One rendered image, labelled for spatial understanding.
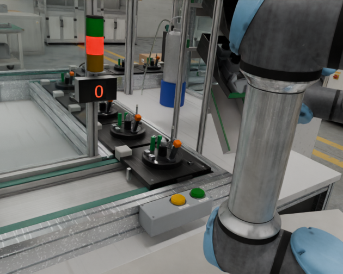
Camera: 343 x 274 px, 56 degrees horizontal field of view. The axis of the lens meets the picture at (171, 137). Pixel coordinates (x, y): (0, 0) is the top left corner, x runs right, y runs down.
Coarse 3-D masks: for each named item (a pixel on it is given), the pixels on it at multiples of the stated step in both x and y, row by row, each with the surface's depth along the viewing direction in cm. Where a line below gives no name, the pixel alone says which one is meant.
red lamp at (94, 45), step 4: (88, 36) 92; (88, 40) 92; (92, 40) 92; (96, 40) 92; (100, 40) 93; (88, 44) 93; (92, 44) 92; (96, 44) 92; (100, 44) 93; (88, 48) 93; (92, 48) 93; (96, 48) 93; (100, 48) 94; (88, 52) 94; (92, 52) 93; (96, 52) 93; (100, 52) 94
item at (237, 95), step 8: (200, 40) 121; (208, 40) 117; (224, 40) 125; (200, 48) 121; (208, 48) 116; (200, 56) 122; (216, 56) 112; (232, 56) 125; (240, 56) 120; (216, 64) 113; (216, 72) 113; (216, 80) 114; (224, 80) 114; (224, 88) 109; (232, 96) 108; (240, 96) 109
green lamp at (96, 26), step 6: (90, 18) 90; (96, 18) 90; (102, 18) 92; (90, 24) 90; (96, 24) 90; (102, 24) 92; (90, 30) 91; (96, 30) 91; (102, 30) 92; (96, 36) 92; (102, 36) 93
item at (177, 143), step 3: (171, 141) 103; (174, 141) 101; (177, 141) 101; (180, 141) 101; (174, 144) 101; (177, 144) 100; (180, 144) 101; (174, 147) 102; (177, 147) 101; (174, 150) 102; (171, 153) 104; (174, 153) 103; (171, 156) 104; (174, 156) 105
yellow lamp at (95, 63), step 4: (88, 56) 94; (92, 56) 94; (96, 56) 94; (100, 56) 94; (88, 60) 94; (92, 60) 94; (96, 60) 94; (100, 60) 95; (88, 64) 95; (92, 64) 94; (96, 64) 95; (100, 64) 95; (88, 68) 95; (92, 68) 95; (96, 68) 95; (100, 68) 96
